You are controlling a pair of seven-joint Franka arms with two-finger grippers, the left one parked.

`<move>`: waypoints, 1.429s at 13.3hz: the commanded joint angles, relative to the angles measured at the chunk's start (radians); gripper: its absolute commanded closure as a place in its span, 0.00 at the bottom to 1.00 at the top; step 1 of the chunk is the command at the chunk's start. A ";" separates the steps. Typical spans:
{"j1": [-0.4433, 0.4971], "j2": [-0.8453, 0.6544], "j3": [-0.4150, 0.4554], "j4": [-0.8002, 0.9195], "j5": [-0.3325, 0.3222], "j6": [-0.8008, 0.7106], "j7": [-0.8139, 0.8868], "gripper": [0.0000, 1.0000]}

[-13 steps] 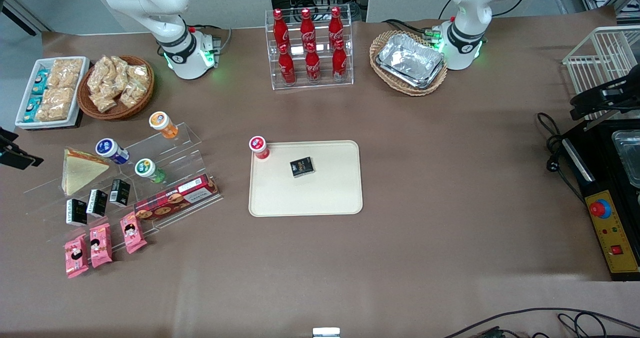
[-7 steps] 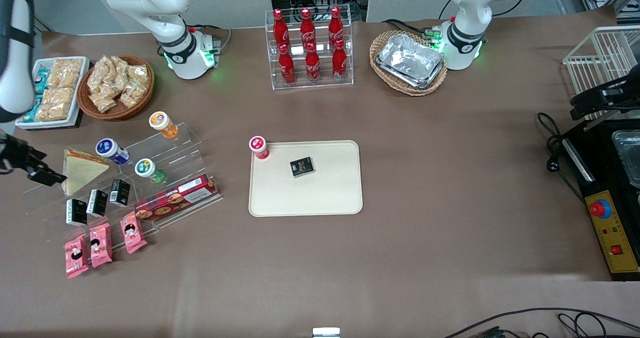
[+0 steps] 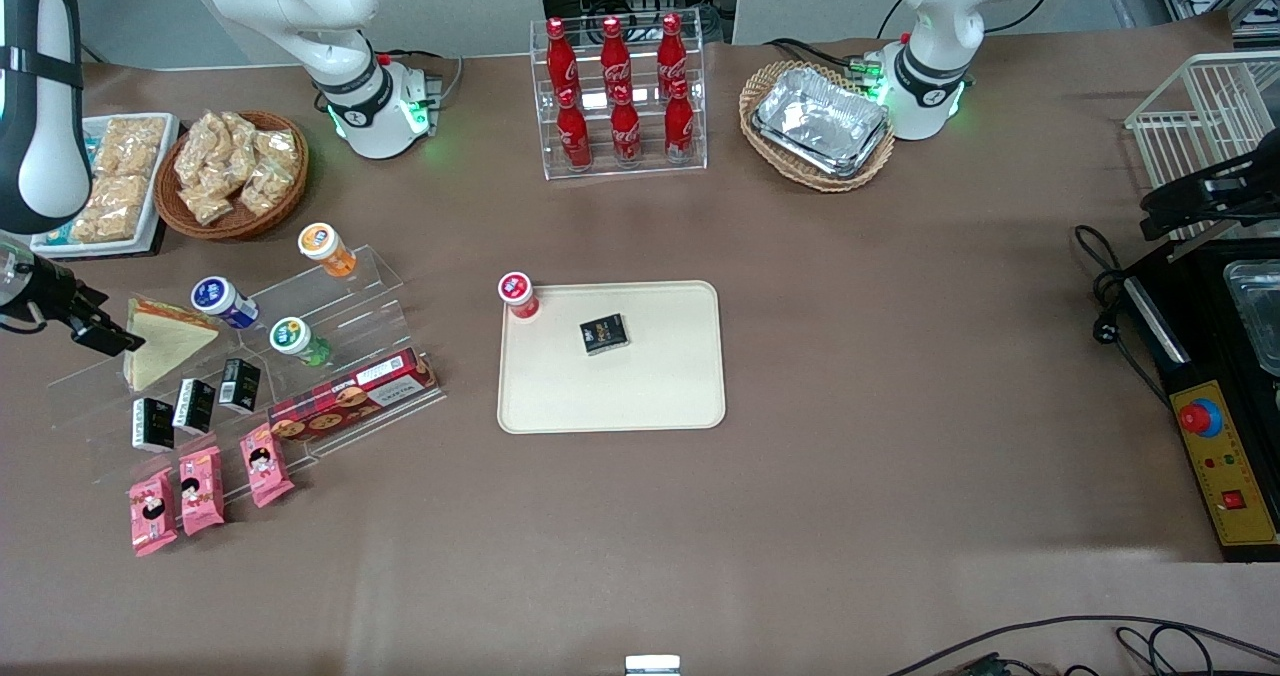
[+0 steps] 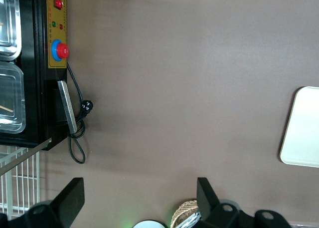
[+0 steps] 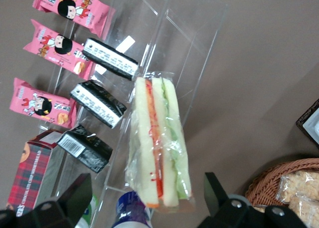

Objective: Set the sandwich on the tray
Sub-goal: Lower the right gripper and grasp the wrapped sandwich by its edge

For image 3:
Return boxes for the blue small bottle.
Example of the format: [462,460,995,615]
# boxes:
[190,276,260,331]

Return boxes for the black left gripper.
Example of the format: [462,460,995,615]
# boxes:
[1141,151,1280,241]

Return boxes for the rice cracker packet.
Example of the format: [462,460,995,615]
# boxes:
[72,175,152,244]
[90,117,167,179]

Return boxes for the red cola bottle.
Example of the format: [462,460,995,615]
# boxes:
[609,84,643,168]
[599,16,632,105]
[656,13,689,102]
[663,78,696,165]
[545,18,580,107]
[556,86,594,171]

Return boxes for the white rectangular snack tray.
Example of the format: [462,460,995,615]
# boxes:
[30,113,181,258]

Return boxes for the clear acrylic bottle rack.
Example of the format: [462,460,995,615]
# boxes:
[529,8,709,182]

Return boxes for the red plaid cookie box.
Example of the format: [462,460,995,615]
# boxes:
[267,348,441,444]

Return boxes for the triangular sandwich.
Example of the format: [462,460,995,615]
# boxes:
[122,299,220,394]

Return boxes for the black power cable with plug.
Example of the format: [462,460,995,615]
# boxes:
[1073,223,1173,409]

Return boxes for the clear bag of crackers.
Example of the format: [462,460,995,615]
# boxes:
[174,112,233,185]
[258,128,301,172]
[222,112,269,172]
[238,164,297,219]
[180,184,236,227]

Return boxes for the yellow control panel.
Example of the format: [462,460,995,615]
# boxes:
[1167,380,1280,548]

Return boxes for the cables at arm base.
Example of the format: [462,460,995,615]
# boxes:
[763,36,886,82]
[372,48,467,117]

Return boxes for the green small bottle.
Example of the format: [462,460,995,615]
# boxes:
[269,317,333,368]

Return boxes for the red lid small bottle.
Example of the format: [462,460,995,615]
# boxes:
[498,271,542,323]

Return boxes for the steel appliance pan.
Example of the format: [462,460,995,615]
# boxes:
[1222,260,1280,377]

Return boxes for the black cables on table edge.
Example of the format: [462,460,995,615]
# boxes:
[885,614,1280,676]

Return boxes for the orange small bottle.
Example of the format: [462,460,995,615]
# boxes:
[298,222,358,278]

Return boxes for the beige plastic tray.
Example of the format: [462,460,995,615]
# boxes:
[497,279,727,435]

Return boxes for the light wicker basket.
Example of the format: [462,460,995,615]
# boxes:
[738,60,897,194]

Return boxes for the pink snack packet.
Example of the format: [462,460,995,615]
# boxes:
[127,468,179,558]
[238,424,296,509]
[178,446,226,538]

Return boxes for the brown wicker basket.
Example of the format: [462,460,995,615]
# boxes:
[153,109,310,242]

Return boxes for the cables at left arm base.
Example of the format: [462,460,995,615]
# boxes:
[763,36,886,82]

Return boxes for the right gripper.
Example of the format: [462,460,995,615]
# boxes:
[18,254,147,358]

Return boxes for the small black box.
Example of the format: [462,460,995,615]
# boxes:
[173,378,217,434]
[218,357,263,415]
[579,313,630,356]
[131,397,176,454]

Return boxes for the clear acrylic stepped display stand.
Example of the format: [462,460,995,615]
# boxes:
[45,244,448,503]

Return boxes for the aluminium foil tray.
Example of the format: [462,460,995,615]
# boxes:
[752,121,893,180]
[756,66,890,167]

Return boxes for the white wire basket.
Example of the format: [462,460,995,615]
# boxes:
[1124,51,1280,244]

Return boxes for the cables at right arm base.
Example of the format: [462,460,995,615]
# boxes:
[372,48,467,117]

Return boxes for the red emergency stop button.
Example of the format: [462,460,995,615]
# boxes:
[1178,396,1224,438]

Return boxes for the black table appliance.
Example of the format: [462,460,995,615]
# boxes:
[1122,236,1280,563]

